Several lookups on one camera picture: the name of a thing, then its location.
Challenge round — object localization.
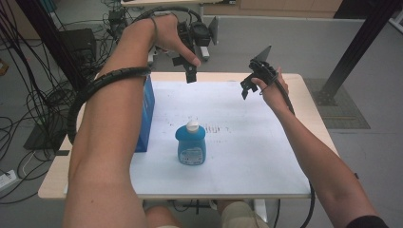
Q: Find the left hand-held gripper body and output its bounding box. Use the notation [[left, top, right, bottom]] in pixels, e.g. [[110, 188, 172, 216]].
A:
[[177, 15, 221, 54]]

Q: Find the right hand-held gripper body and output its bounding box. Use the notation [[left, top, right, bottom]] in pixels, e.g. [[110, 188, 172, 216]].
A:
[[248, 45, 280, 86]]

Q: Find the blue cardboard box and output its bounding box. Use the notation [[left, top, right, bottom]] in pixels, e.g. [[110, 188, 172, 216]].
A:
[[134, 75, 156, 154]]

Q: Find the blue bottle with white cap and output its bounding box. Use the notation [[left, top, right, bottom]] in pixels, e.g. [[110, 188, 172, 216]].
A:
[[174, 119, 207, 166]]

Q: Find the person's right hand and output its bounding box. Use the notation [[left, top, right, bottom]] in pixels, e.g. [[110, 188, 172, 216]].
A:
[[251, 66, 297, 117]]

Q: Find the person's left hand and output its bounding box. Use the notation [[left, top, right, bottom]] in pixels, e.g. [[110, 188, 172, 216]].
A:
[[151, 12, 202, 67]]

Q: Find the white background table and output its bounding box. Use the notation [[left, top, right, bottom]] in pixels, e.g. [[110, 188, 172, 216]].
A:
[[120, 0, 238, 62]]

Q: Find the white table mat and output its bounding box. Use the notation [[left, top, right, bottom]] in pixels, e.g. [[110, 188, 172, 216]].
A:
[[63, 80, 312, 196]]

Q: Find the black box on floor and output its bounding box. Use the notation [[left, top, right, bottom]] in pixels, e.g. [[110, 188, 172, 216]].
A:
[[59, 28, 98, 66]]

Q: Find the white table leg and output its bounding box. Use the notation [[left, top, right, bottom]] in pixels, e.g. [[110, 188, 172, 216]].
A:
[[252, 199, 269, 223]]

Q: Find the person's right leg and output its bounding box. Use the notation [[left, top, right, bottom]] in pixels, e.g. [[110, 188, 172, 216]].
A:
[[216, 199, 271, 228]]

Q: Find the person's leg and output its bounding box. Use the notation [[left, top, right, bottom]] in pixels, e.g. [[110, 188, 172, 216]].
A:
[[144, 204, 184, 228], [216, 199, 271, 228]]

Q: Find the black slanted metal stand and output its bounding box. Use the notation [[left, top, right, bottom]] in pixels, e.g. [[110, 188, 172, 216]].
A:
[[14, 0, 88, 93]]

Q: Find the person's left leg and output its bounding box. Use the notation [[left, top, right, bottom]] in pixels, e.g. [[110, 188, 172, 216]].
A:
[[144, 204, 184, 228]]

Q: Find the black sleeve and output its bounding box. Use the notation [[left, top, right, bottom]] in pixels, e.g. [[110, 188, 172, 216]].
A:
[[344, 215, 391, 228]]

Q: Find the white power strip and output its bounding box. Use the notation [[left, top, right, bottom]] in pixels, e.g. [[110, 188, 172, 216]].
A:
[[0, 169, 19, 193]]

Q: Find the black smooth cable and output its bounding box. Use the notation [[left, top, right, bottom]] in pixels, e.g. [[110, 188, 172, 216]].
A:
[[274, 74, 317, 228]]

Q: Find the thin grey wrist cord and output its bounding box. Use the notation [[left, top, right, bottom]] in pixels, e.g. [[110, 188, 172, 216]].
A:
[[149, 16, 160, 48]]

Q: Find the black metal frame post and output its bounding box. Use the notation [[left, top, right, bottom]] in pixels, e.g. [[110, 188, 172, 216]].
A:
[[313, 0, 403, 107]]

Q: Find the tangle of black floor cables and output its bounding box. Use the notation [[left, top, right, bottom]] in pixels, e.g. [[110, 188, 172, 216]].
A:
[[0, 6, 110, 205]]

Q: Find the black flat base plate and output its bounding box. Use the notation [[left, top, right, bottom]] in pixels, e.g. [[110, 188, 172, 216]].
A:
[[23, 122, 72, 152]]

